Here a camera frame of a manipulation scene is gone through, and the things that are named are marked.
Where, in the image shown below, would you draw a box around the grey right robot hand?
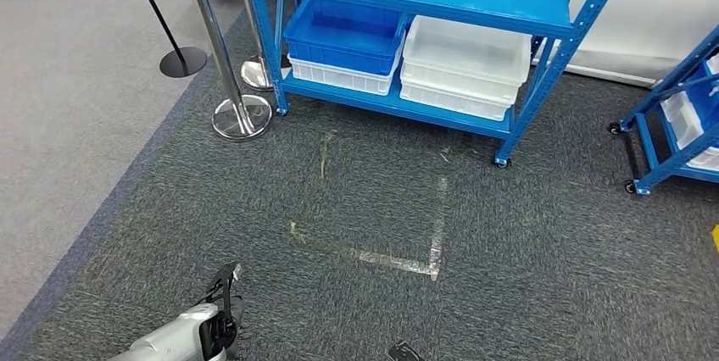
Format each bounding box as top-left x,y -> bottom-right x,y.
386,342 -> 426,361

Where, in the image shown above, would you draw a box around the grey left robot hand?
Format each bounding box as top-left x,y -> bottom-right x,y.
196,261 -> 245,351

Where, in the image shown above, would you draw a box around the clear floor tape marks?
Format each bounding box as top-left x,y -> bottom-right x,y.
289,175 -> 450,282

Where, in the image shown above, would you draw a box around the translucent white bin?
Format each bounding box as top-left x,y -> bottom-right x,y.
399,64 -> 523,106
399,81 -> 515,123
401,14 -> 533,87

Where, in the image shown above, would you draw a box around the white plastic bin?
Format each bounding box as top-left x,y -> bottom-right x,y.
287,38 -> 405,97
660,92 -> 719,173

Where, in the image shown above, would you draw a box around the blue plastic bin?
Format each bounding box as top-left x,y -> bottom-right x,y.
688,60 -> 719,115
283,0 -> 409,76

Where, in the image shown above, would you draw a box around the white panel with red stripe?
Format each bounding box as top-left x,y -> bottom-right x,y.
488,0 -> 719,88

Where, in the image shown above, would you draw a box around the chrome stanchion post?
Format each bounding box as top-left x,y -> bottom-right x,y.
179,0 -> 274,142
232,0 -> 277,93

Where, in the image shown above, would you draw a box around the black stanchion post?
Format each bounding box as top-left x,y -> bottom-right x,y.
123,0 -> 209,79

